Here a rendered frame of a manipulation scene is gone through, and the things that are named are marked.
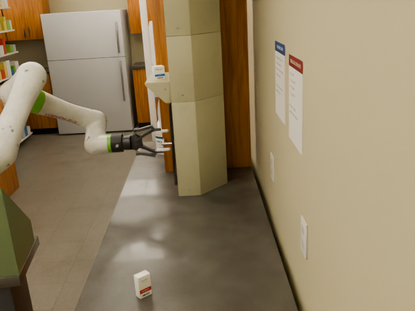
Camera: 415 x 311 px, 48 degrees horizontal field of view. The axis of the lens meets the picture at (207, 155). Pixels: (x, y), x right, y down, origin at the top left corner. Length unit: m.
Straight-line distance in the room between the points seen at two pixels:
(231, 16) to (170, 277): 1.40
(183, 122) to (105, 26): 5.04
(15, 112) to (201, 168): 0.89
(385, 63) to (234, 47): 1.81
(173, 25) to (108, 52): 5.06
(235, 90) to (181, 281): 1.24
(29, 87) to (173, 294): 1.02
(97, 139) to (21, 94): 0.50
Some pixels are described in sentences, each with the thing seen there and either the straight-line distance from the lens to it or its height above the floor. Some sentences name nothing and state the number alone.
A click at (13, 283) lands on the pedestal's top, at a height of 0.91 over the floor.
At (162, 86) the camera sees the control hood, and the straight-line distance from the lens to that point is 2.19.
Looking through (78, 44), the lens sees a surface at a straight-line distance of 7.27.
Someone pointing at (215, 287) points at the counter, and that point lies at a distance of 1.64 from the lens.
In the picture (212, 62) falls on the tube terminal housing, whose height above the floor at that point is 1.58.
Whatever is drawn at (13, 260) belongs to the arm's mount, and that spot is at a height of 1.00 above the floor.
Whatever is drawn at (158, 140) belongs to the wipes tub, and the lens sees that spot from 2.98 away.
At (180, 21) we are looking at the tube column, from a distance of 2.16.
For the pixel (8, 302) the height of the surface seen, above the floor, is 0.80.
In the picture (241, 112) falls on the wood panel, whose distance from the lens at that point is 2.60.
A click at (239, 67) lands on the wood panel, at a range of 2.55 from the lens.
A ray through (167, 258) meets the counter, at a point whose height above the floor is 0.94.
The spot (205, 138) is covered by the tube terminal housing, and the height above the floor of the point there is 1.22.
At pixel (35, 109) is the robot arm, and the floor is 1.43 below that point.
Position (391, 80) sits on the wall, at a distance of 0.76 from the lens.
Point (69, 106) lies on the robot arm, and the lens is 2.36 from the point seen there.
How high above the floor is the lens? 1.85
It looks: 18 degrees down
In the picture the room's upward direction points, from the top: 3 degrees counter-clockwise
